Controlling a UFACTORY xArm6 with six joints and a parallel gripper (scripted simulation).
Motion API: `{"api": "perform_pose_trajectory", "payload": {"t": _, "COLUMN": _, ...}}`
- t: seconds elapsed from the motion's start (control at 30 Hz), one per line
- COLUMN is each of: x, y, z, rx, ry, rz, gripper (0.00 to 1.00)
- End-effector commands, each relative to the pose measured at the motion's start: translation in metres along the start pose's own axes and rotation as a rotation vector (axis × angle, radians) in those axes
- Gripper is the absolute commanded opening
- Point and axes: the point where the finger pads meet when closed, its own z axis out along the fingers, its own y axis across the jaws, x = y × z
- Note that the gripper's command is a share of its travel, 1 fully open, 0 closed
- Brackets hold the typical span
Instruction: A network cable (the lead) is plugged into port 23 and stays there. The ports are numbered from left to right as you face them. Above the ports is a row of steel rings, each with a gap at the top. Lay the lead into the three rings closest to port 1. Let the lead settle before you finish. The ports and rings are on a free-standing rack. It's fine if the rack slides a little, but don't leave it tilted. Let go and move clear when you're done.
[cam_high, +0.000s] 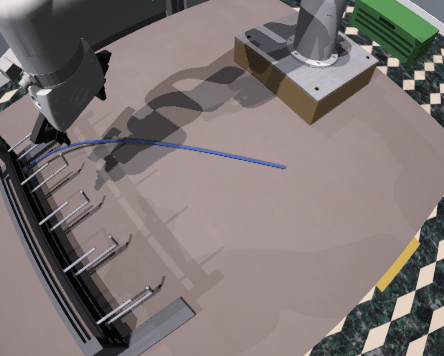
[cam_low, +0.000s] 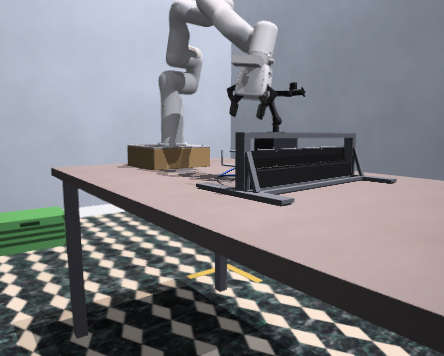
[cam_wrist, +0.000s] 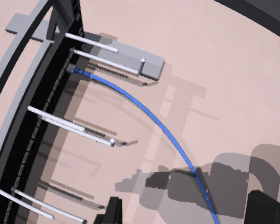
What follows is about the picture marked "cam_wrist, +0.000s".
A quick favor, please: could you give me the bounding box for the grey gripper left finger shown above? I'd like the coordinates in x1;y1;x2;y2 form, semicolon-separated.
93;197;123;224

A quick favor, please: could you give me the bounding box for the blue cable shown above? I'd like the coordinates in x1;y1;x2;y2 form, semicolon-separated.
83;71;219;224

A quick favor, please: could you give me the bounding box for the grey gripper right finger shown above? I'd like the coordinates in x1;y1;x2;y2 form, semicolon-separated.
244;190;280;224

